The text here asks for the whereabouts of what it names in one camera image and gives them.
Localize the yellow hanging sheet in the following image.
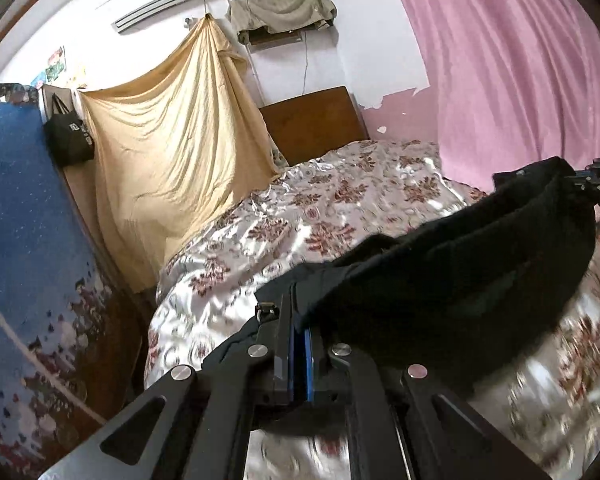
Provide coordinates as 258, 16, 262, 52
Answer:
77, 14, 284, 294

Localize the black jacket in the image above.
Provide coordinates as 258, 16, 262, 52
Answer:
202, 156, 597, 431

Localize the wooden wall shelf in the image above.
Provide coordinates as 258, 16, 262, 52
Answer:
238, 27, 304, 52

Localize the brown wooden headboard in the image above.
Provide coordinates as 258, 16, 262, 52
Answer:
258, 86, 370, 167

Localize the pink curtain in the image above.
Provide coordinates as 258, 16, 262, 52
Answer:
380, 0, 600, 202

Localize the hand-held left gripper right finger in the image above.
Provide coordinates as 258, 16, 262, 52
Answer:
302, 327, 553, 480

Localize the olive green cloth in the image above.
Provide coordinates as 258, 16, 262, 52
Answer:
226, 0, 337, 36

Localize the thin wall cable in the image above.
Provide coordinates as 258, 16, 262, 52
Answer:
300, 32, 312, 94

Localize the floral satin bedspread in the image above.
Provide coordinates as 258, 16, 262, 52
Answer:
144, 139, 600, 480

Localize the colourful wall poster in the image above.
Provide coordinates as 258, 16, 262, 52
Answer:
32, 46, 67, 84

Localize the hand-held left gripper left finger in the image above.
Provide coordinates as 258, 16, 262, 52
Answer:
37, 282, 301, 480

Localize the black tote bag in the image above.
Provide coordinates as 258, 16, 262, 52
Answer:
44, 94, 97, 166

